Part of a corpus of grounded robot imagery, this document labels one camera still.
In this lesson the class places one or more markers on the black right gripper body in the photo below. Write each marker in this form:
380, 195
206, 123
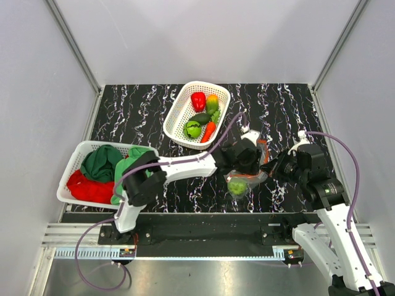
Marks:
286, 167

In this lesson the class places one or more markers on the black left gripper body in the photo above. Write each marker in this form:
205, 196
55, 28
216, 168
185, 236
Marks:
249, 166

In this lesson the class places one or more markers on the clear zip top bag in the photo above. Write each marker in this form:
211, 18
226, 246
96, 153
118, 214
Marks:
251, 180

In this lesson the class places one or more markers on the orange fake carrot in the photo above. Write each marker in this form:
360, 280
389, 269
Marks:
211, 126

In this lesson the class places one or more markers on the dark green fake avocado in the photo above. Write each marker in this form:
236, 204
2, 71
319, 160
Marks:
202, 118

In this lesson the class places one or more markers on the green fake melon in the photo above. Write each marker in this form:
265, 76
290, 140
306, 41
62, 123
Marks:
192, 129

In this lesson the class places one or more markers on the orange fake mango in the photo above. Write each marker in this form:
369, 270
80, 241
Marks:
212, 104

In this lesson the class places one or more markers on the red fake pepper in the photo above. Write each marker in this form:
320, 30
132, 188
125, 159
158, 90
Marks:
198, 100

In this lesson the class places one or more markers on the white perforated plastic basket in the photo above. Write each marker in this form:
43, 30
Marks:
182, 110

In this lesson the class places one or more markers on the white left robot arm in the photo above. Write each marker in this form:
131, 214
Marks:
143, 180

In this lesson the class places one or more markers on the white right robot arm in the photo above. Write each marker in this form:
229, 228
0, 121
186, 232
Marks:
336, 216

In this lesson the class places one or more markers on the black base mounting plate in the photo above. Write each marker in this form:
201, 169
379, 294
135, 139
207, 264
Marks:
179, 235

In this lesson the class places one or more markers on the dark green cloth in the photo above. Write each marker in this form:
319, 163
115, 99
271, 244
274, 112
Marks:
99, 165

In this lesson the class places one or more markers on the white basket with cloths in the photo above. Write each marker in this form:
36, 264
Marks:
81, 151

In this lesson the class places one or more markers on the red cloth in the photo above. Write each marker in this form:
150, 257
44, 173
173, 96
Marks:
88, 190

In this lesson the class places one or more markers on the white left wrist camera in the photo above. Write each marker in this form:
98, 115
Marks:
249, 137

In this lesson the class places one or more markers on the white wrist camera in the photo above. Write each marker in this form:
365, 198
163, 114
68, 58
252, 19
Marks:
249, 137
303, 139

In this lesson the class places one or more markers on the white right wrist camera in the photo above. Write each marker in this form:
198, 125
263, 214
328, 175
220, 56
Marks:
303, 139

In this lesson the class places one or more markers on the aluminium corner post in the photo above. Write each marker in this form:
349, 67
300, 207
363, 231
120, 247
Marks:
344, 36
72, 43

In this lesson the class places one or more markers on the aluminium rail frame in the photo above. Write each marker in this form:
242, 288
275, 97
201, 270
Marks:
74, 263

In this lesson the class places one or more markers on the left aluminium corner post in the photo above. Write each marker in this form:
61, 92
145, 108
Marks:
72, 43

